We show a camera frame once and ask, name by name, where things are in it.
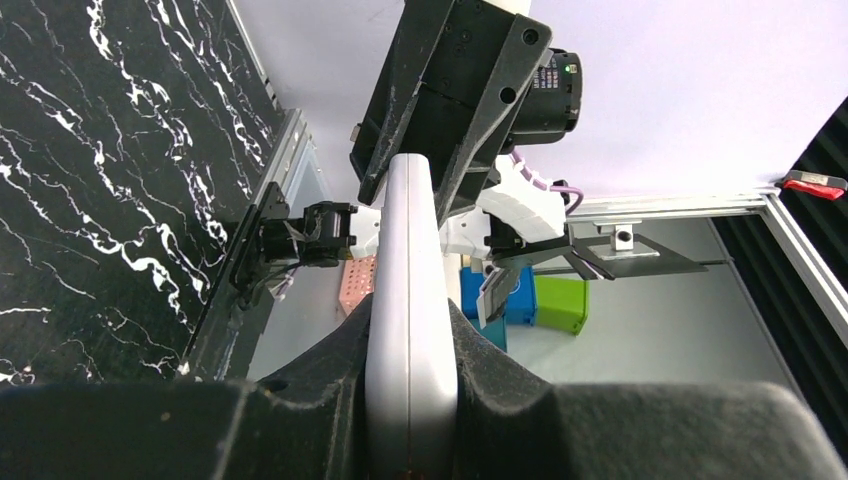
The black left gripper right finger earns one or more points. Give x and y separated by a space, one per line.
512 424

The red handled clamp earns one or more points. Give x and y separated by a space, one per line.
822 186

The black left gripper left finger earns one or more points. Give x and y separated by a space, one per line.
304 421

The copper perforated board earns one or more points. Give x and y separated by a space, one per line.
356 283

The black base bar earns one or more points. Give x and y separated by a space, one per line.
238 310

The long white remote control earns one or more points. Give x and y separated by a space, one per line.
411 379

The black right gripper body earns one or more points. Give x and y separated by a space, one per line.
474 81

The green bin below table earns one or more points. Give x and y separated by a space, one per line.
562 304

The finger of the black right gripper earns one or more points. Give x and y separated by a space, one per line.
410 110
523 49

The blue bin below table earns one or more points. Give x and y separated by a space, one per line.
520 306

